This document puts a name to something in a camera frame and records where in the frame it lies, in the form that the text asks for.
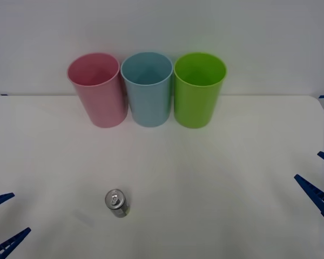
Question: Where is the green plastic bin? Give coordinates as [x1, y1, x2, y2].
[173, 51, 227, 129]

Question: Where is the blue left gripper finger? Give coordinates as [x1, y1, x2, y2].
[0, 192, 16, 212]
[0, 227, 32, 259]

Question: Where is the black and green drink can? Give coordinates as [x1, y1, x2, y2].
[105, 188, 131, 219]

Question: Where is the pale blue plastic bin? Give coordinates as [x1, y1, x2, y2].
[120, 51, 174, 128]

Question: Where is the pink plastic bin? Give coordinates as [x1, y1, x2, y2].
[66, 52, 129, 128]

